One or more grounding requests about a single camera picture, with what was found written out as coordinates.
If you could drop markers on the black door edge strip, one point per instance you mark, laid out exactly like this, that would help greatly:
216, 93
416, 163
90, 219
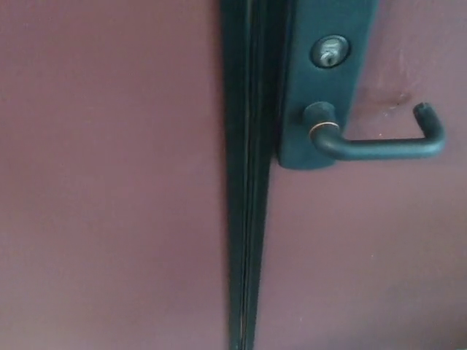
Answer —
261, 146
235, 146

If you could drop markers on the plain maroon door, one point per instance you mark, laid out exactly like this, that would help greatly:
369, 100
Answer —
109, 182

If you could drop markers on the silver lock cylinder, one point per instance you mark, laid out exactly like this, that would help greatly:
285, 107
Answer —
330, 53

